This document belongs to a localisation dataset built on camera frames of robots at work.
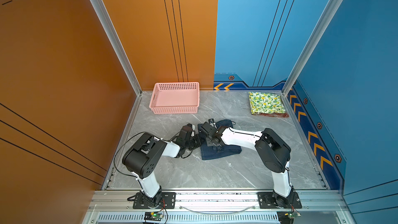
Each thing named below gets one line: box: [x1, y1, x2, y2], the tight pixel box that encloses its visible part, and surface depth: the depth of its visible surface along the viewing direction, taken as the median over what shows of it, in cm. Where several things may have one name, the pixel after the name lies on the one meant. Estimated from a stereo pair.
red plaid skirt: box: [251, 112, 290, 118], surface depth 107 cm
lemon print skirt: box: [248, 91, 287, 115], surface depth 107 cm
